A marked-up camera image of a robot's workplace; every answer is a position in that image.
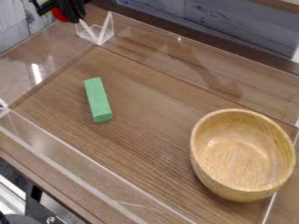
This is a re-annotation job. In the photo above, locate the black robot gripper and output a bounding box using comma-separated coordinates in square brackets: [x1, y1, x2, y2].
[30, 0, 91, 24]

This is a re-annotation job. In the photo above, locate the clear acrylic tray wall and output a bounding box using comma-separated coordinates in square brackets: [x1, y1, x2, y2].
[0, 14, 299, 224]

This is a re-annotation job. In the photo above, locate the green rectangular block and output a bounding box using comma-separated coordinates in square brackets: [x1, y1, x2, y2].
[85, 77, 113, 123]

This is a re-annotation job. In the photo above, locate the red felt strawberry toy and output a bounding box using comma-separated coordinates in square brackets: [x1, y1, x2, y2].
[51, 8, 70, 23]

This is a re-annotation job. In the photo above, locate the clear acrylic corner bracket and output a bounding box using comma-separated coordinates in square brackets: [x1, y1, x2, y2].
[75, 11, 115, 46]

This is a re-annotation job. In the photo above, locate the black table leg bracket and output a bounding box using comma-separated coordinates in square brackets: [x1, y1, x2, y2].
[25, 184, 67, 224]

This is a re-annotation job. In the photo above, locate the light wooden bowl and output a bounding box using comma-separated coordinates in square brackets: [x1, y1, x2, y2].
[190, 108, 297, 202]

